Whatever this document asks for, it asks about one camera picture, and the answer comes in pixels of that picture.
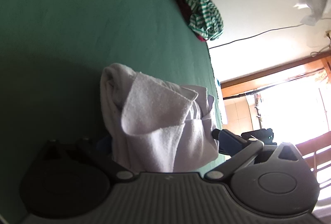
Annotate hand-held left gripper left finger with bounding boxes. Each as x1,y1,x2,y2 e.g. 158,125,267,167
43,136,139,180

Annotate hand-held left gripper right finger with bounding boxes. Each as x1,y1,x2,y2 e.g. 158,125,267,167
204,129,311,181

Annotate white pants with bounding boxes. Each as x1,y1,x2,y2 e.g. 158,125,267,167
100,62,220,173

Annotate black vertical pipe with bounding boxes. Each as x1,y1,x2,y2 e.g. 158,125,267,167
224,88,261,99

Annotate green table cloth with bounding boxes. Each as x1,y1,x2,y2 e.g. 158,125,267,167
0,0,225,217

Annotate green striped shirt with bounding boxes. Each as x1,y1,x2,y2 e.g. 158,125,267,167
174,0,224,41

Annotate dark red garment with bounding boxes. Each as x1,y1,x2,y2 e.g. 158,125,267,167
159,0,207,42

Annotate wooden door frame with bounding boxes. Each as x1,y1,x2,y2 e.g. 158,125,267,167
221,55,331,100

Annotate grey wall cable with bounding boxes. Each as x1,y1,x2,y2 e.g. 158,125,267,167
208,21,331,50

